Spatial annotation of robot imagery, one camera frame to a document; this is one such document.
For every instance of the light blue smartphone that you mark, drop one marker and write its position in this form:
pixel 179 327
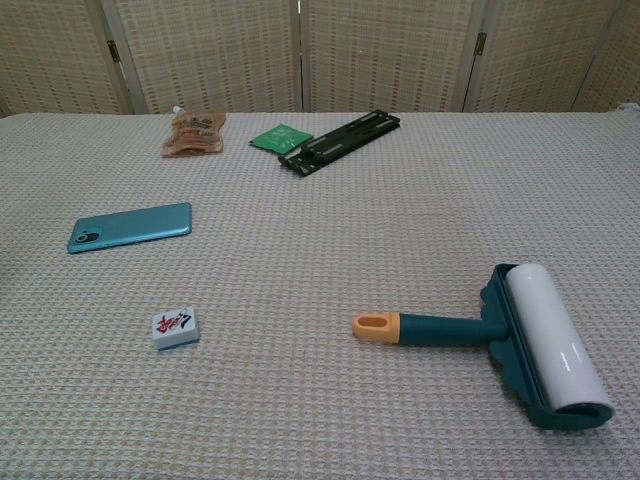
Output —
pixel 132 226

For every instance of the beige waffle tablecloth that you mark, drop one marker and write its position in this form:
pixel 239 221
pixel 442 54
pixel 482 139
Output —
pixel 320 300

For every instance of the green sachet packet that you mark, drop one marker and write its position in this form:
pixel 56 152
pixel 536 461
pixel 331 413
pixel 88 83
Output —
pixel 280 137

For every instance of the brown spouted snack pouch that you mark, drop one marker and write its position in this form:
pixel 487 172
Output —
pixel 194 134

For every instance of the white mahjong tile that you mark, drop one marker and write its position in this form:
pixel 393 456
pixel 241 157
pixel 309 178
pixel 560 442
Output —
pixel 175 326

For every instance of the woven folding screen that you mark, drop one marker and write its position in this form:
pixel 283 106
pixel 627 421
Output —
pixel 320 55

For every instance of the teal lint roller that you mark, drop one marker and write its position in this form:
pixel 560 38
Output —
pixel 530 330

